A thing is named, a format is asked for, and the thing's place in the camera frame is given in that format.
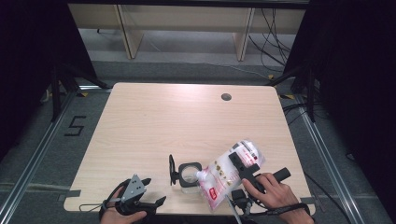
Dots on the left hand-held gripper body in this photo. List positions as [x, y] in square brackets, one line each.
[134, 188]

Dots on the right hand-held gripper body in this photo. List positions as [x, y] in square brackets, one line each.
[239, 196]

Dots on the red and white pouch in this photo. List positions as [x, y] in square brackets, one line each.
[221, 180]

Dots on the glass jar with black lid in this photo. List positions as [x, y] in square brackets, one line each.
[190, 174]

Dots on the person's right hand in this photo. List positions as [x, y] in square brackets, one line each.
[275, 193]

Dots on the person's left hand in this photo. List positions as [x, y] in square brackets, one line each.
[109, 217]

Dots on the grey tape strip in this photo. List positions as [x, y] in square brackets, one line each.
[70, 194]

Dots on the dark round table grommet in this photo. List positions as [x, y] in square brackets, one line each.
[226, 96]

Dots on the yellow floor tape piece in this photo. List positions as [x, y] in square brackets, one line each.
[288, 96]
[83, 94]

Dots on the black metal stand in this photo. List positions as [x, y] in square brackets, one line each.
[56, 93]
[309, 93]

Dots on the black curtain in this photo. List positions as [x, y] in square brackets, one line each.
[28, 62]
[358, 77]

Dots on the light wooden desk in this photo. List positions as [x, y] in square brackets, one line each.
[186, 18]

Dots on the aluminium floor rail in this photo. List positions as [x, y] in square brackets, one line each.
[37, 149]
[327, 161]

